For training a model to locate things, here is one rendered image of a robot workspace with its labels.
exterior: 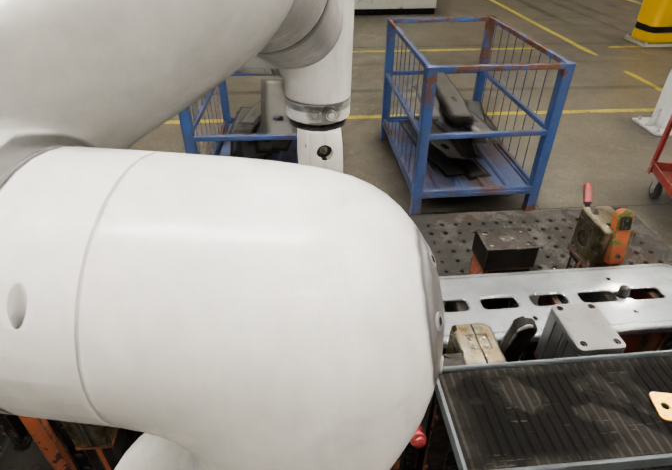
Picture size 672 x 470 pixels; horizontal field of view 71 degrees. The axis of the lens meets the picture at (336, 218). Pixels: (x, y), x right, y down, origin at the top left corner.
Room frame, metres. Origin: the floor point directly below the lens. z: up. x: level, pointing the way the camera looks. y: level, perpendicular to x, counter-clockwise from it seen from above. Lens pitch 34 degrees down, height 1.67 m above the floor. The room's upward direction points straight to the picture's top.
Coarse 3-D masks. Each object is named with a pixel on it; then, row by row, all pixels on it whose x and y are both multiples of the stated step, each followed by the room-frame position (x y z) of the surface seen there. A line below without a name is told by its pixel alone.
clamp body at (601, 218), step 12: (588, 216) 0.90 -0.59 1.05; (600, 216) 0.89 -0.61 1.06; (576, 228) 0.92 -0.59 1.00; (588, 228) 0.89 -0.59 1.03; (600, 228) 0.85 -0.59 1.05; (576, 240) 0.91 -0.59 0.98; (588, 240) 0.87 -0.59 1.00; (600, 240) 0.84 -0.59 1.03; (576, 252) 0.90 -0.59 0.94; (588, 252) 0.86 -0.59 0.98; (600, 252) 0.83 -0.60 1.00; (576, 264) 0.89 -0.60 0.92; (588, 264) 0.84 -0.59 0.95; (600, 264) 0.83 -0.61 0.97; (612, 264) 0.83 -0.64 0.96; (588, 300) 0.84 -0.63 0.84
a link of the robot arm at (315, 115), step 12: (288, 108) 0.56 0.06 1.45; (300, 108) 0.54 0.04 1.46; (312, 108) 0.54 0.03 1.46; (324, 108) 0.55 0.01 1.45; (336, 108) 0.55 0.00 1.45; (348, 108) 0.57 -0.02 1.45; (300, 120) 0.54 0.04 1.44; (312, 120) 0.54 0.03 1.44; (324, 120) 0.55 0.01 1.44; (336, 120) 0.55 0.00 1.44
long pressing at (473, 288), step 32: (448, 288) 0.71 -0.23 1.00; (480, 288) 0.71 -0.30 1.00; (512, 288) 0.71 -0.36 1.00; (544, 288) 0.71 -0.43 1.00; (576, 288) 0.71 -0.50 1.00; (608, 288) 0.71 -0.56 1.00; (640, 288) 0.72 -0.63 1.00; (448, 320) 0.62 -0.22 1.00; (480, 320) 0.62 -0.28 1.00; (512, 320) 0.62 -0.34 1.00; (544, 320) 0.62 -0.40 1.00; (608, 320) 0.62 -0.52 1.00; (640, 320) 0.62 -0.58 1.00
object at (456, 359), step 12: (444, 360) 0.45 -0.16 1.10; (456, 360) 0.45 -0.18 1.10; (432, 408) 0.43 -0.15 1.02; (432, 420) 0.42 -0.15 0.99; (432, 432) 0.42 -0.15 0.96; (444, 432) 0.42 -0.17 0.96; (432, 444) 0.42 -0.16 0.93; (444, 444) 0.42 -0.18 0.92; (420, 456) 0.44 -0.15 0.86; (432, 456) 0.42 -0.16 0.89; (444, 456) 0.42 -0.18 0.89; (420, 468) 0.43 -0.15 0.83; (432, 468) 0.42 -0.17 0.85
